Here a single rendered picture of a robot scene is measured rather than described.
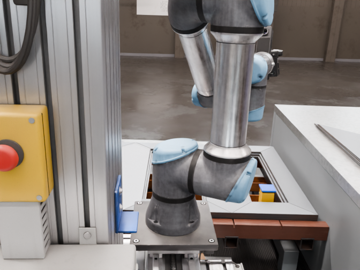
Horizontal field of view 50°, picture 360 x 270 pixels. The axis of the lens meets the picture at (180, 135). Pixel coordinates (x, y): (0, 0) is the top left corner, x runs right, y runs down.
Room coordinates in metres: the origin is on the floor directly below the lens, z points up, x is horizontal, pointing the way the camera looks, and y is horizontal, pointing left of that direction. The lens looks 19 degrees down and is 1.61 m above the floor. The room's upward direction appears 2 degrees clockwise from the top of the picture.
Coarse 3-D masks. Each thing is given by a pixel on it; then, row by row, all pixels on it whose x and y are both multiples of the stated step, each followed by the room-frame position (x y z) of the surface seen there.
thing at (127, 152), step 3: (123, 150) 1.90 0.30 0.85; (126, 150) 1.90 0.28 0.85; (129, 150) 1.90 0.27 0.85; (132, 150) 1.90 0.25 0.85; (135, 150) 1.90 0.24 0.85; (138, 150) 1.91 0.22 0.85; (141, 150) 1.91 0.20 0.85; (144, 150) 1.91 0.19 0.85; (147, 150) 1.91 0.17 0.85; (123, 153) 1.85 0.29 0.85; (126, 153) 1.86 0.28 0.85; (129, 153) 1.86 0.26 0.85; (132, 153) 1.86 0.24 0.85; (135, 153) 1.86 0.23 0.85; (138, 153) 1.86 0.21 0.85; (141, 153) 1.86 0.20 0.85; (144, 153) 1.86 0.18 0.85; (147, 153) 1.87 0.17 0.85
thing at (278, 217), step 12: (252, 156) 1.93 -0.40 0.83; (264, 168) 1.78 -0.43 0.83; (144, 192) 1.45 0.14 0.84; (276, 192) 1.52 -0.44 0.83; (216, 216) 1.29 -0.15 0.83; (228, 216) 1.29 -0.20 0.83; (240, 216) 1.29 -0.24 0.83; (252, 216) 1.30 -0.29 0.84; (264, 216) 1.30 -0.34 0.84; (276, 216) 1.30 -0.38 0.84; (288, 216) 1.30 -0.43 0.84; (300, 216) 1.30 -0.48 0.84; (312, 216) 1.30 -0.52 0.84
